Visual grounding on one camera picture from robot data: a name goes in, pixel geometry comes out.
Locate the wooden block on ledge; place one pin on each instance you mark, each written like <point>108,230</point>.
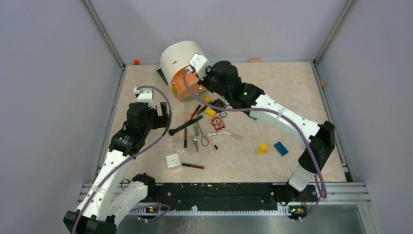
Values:
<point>254,60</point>

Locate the white cosmetic box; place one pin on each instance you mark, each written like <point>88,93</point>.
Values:
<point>173,161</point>

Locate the white round drawer organizer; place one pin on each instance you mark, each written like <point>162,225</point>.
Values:
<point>173,62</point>

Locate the yellow cube block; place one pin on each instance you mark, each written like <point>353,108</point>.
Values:
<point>210,112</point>

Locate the black makeup brush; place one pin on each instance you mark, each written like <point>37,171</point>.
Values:
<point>185,125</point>

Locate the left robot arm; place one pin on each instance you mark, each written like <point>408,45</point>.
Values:
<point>101,211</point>

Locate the green tube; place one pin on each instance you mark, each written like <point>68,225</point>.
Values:
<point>196,130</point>

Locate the brown lip gloss tube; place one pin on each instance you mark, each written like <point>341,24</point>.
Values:
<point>185,138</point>

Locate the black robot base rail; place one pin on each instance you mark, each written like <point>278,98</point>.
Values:
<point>228,196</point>

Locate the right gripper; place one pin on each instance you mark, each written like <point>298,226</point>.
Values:
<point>203,75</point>

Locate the small yellow block with cap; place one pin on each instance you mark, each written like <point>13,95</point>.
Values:
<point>207,99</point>

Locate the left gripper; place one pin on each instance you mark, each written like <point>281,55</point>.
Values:
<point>161,121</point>

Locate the dark red lipstick tube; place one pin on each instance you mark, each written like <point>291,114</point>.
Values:
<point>193,166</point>

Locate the clear plastic wrapper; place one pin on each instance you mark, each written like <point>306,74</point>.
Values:
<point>178,145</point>

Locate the pink makeup sponge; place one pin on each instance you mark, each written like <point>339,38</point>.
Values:
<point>185,116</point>

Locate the black square compact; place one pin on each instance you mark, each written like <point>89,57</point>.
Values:
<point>218,104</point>

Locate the black lego plate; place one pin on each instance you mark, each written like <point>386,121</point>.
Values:
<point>161,74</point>

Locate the blue lego brick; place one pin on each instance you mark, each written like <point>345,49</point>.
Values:
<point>281,149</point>

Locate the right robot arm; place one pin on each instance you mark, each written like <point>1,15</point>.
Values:
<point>317,139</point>

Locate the black wire loop tool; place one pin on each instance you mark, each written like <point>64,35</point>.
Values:
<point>204,139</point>

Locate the silver small tube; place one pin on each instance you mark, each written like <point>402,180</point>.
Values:
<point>210,134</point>

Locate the black eyeliner pen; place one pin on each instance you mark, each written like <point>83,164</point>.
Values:
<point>202,110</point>

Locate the thin pink makeup pencil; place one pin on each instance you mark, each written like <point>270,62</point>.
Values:
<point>211,143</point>

